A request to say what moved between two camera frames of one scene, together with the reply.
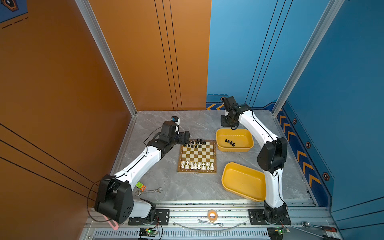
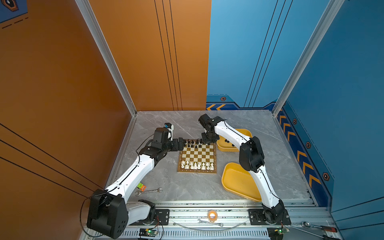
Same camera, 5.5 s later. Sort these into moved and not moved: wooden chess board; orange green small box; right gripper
Moved: right gripper
Not moved: orange green small box; wooden chess board
